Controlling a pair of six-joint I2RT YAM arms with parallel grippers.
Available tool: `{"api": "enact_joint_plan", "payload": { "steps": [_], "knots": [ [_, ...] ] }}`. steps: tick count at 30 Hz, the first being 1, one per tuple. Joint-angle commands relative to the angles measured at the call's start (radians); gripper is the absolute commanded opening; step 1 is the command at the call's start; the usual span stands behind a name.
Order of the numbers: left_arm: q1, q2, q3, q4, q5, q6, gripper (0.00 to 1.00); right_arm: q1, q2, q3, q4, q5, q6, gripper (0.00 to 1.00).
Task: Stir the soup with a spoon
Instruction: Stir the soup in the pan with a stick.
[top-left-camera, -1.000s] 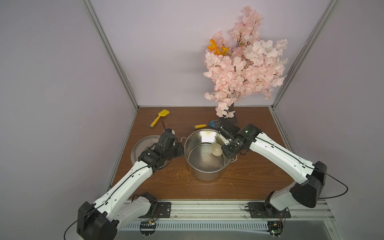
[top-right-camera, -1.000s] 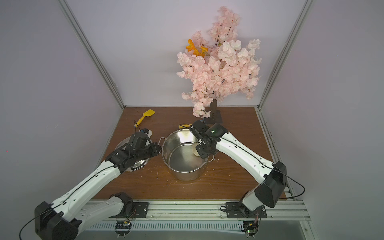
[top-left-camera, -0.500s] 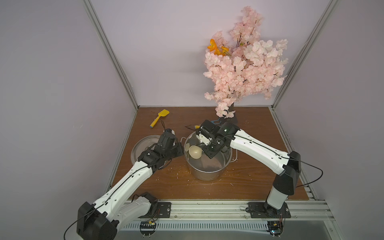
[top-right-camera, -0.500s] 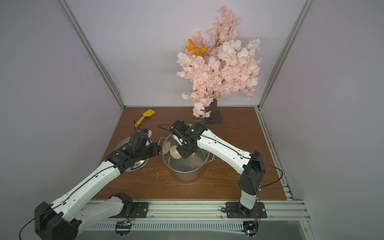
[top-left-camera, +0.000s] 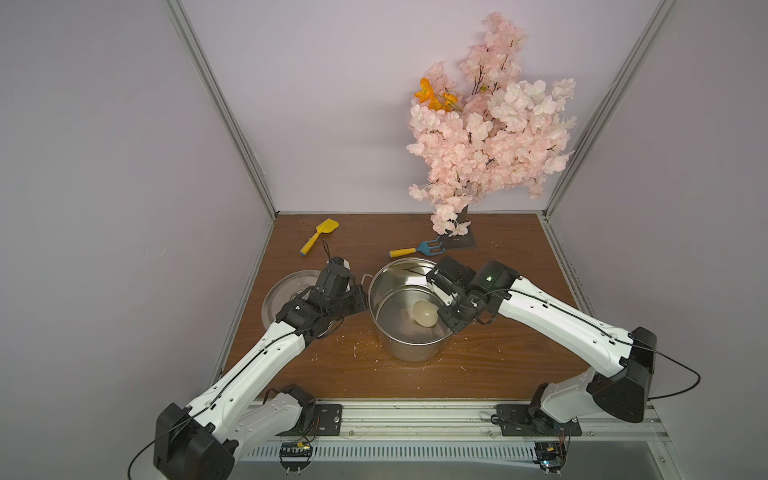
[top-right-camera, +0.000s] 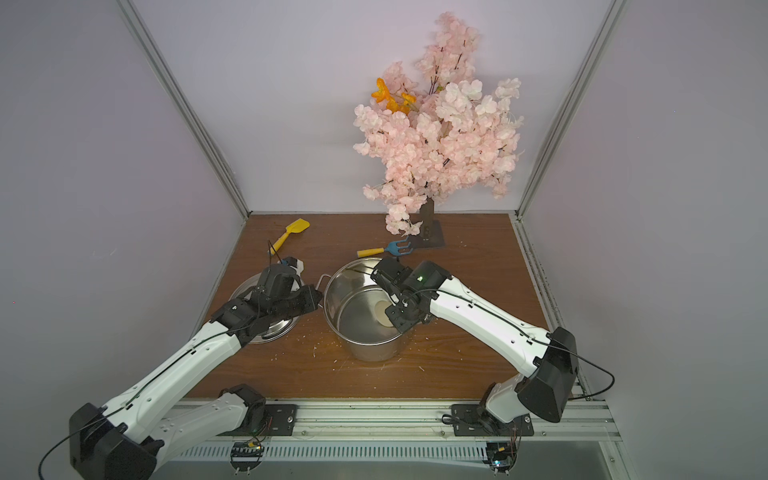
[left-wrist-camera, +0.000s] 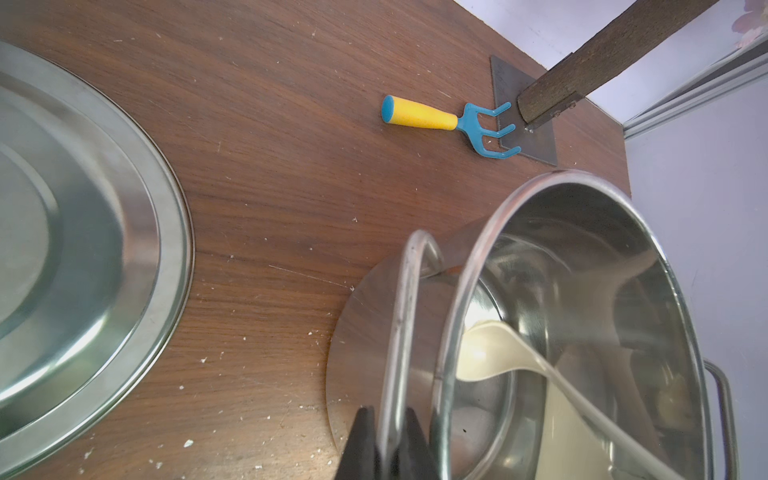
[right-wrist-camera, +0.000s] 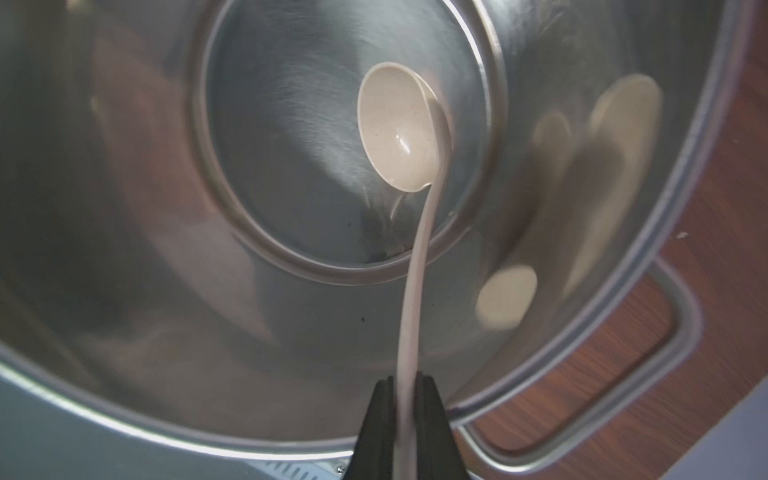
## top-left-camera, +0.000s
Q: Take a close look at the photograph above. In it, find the cream plastic ladle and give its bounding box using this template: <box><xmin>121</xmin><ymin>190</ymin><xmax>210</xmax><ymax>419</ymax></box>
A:
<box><xmin>410</xmin><ymin>289</ymin><xmax>452</xmax><ymax>328</ymax></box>

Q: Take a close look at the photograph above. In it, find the stainless steel pot lid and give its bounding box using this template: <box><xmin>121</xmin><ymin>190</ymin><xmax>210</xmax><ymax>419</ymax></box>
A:
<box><xmin>261</xmin><ymin>270</ymin><xmax>320</xmax><ymax>331</ymax></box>

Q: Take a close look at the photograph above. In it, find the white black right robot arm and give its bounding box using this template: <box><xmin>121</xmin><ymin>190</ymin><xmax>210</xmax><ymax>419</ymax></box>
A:
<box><xmin>425</xmin><ymin>257</ymin><xmax>661</xmax><ymax>429</ymax></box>

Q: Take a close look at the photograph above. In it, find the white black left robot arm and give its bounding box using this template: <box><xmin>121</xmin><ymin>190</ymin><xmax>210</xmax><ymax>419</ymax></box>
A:
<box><xmin>142</xmin><ymin>283</ymin><xmax>367</xmax><ymax>479</ymax></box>

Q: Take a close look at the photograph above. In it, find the yellow blue toy rake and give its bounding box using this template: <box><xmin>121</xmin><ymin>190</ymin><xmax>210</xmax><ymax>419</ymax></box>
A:
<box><xmin>388</xmin><ymin>238</ymin><xmax>445</xmax><ymax>259</ymax></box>

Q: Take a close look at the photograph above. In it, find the yellow toy shovel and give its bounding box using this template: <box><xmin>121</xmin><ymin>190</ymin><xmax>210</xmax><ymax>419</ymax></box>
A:
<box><xmin>299</xmin><ymin>218</ymin><xmax>339</xmax><ymax>256</ymax></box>

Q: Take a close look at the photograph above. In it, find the artificial cherry blossom tree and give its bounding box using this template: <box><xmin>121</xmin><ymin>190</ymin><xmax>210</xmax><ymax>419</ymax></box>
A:
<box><xmin>407</xmin><ymin>12</ymin><xmax>577</xmax><ymax>237</ymax></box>

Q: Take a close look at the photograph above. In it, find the left circuit board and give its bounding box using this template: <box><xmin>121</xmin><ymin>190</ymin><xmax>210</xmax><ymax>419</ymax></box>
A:
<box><xmin>278</xmin><ymin>441</ymin><xmax>314</xmax><ymax>475</ymax></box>

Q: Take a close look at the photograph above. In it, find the circuit board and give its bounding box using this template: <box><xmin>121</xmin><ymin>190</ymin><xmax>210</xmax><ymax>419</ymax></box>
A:
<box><xmin>278</xmin><ymin>441</ymin><xmax>314</xmax><ymax>475</ymax></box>
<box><xmin>534</xmin><ymin>442</ymin><xmax>568</xmax><ymax>476</ymax></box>

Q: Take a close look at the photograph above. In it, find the right circuit board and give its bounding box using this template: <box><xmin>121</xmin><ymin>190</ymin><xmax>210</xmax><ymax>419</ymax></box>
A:
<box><xmin>534</xmin><ymin>442</ymin><xmax>568</xmax><ymax>476</ymax></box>

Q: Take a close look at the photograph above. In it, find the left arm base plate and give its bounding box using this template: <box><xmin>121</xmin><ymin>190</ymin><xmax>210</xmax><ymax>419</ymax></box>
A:
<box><xmin>278</xmin><ymin>403</ymin><xmax>344</xmax><ymax>437</ymax></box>

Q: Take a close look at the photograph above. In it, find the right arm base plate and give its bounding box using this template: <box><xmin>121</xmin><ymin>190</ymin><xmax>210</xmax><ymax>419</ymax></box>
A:
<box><xmin>491</xmin><ymin>403</ymin><xmax>583</xmax><ymax>437</ymax></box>

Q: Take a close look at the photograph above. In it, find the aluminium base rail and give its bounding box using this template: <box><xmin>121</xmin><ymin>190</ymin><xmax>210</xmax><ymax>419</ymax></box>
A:
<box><xmin>245</xmin><ymin>399</ymin><xmax>689</xmax><ymax>479</ymax></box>

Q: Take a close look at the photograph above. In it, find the aluminium corner frame post left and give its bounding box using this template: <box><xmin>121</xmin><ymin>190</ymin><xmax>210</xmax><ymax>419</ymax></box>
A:
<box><xmin>164</xmin><ymin>0</ymin><xmax>278</xmax><ymax>223</ymax></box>

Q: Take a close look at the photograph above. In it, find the aluminium corner frame post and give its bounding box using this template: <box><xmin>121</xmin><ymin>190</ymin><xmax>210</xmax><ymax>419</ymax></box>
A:
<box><xmin>164</xmin><ymin>0</ymin><xmax>278</xmax><ymax>223</ymax></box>
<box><xmin>542</xmin><ymin>0</ymin><xmax>677</xmax><ymax>221</ymax></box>

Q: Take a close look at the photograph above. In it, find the aluminium corner frame post right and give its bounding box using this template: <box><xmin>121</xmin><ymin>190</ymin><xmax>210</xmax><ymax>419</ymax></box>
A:
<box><xmin>542</xmin><ymin>0</ymin><xmax>677</xmax><ymax>221</ymax></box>

